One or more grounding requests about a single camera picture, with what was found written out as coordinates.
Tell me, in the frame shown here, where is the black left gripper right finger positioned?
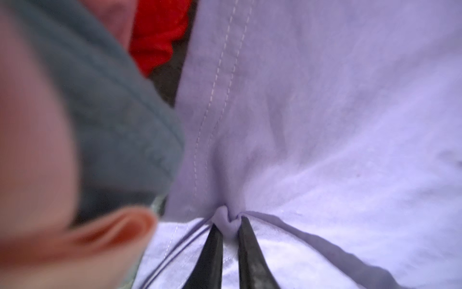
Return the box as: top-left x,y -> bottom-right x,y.
238,217 -> 280,289

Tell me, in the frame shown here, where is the pink folded t-shirt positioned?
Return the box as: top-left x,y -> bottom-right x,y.
1,6 -> 158,289

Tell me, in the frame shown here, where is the purple t-shirt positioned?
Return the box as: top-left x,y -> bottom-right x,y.
134,1 -> 462,289

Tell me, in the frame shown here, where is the red folded t-shirt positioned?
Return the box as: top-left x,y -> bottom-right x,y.
129,0 -> 192,77

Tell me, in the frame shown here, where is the grey-blue folded t-shirt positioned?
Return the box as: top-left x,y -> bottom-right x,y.
6,1 -> 185,224

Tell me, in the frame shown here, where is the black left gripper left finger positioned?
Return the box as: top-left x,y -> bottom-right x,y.
183,225 -> 223,289

